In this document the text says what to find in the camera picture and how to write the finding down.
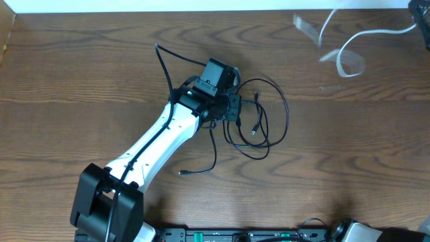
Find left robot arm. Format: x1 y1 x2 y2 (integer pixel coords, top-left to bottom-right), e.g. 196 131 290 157
70 58 241 241

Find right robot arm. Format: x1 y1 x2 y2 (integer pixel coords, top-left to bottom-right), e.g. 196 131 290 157
327 0 429 242

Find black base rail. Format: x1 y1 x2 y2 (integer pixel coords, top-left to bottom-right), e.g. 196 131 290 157
153 228 328 242

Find white usb cable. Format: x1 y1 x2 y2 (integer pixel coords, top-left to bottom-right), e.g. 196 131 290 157
293 6 418 79

